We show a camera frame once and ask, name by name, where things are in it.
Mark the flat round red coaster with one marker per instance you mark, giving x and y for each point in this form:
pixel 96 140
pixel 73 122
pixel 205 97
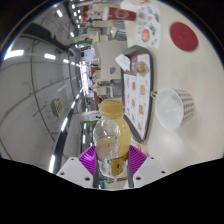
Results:
pixel 184 36

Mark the beige chair with round hole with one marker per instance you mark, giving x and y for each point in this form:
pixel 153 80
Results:
pixel 110 56
pixel 106 88

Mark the white red-patterned paper cup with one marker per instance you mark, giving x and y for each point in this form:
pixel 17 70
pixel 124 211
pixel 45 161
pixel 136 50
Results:
pixel 173 108

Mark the white paper napkin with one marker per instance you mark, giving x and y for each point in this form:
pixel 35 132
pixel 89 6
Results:
pixel 122 62

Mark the clear bottle with yellow cap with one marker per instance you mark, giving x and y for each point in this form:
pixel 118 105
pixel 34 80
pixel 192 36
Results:
pixel 111 140

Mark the brown fried food piece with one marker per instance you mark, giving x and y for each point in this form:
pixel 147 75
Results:
pixel 142 68

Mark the printed paper tray liner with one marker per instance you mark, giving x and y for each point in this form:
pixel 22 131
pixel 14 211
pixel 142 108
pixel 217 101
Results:
pixel 135 100

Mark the group of beige chairs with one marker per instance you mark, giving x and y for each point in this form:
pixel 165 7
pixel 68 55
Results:
pixel 100 23

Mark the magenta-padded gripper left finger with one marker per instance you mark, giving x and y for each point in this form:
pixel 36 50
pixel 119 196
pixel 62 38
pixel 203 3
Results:
pixel 87 157

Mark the colourful printed paper leaflet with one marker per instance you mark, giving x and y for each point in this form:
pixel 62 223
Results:
pixel 148 28

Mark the ceiling air conditioner unit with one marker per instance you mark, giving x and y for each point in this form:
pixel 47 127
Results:
pixel 58 106

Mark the group of ceiling lights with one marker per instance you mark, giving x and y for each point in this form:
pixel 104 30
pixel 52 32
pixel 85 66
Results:
pixel 13 54

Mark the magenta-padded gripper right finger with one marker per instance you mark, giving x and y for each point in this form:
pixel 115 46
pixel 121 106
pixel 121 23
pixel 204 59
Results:
pixel 137 158

